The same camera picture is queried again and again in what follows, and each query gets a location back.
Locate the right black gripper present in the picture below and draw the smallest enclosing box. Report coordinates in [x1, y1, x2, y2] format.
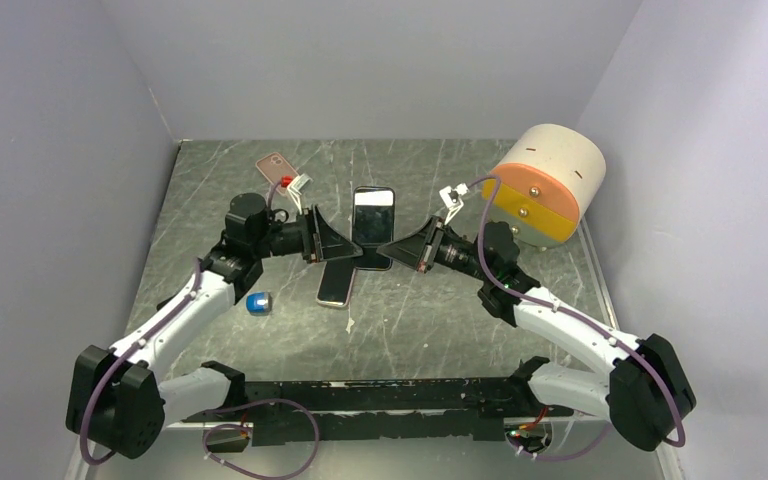
[378, 215, 493, 283]

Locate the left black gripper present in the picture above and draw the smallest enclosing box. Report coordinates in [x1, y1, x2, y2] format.
[252, 204, 362, 264]

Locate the black smartphone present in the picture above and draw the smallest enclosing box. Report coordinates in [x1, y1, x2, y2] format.
[352, 188, 396, 270]
[318, 260, 357, 307]

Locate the beige phone case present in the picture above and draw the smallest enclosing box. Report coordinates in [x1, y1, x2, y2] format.
[315, 259, 358, 310]

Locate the black phone case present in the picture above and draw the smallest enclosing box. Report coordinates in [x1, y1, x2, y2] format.
[350, 186, 398, 272]

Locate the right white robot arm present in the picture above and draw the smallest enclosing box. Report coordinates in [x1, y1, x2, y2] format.
[376, 216, 697, 451]

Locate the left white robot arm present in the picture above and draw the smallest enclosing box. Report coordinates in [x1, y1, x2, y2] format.
[66, 193, 363, 465]

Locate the pink phone case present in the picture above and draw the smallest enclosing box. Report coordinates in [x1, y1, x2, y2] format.
[255, 152, 300, 198]

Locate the blue grey small cylinder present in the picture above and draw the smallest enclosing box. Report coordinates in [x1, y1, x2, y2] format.
[245, 292, 273, 316]

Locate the round drawer cabinet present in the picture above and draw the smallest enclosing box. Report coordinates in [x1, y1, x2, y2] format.
[487, 124, 606, 248]

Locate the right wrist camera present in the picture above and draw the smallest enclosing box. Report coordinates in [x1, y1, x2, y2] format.
[439, 183, 469, 225]

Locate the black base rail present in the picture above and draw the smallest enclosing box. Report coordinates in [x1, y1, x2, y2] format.
[185, 377, 572, 446]

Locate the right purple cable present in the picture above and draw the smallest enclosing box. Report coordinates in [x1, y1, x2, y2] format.
[466, 175, 688, 463]

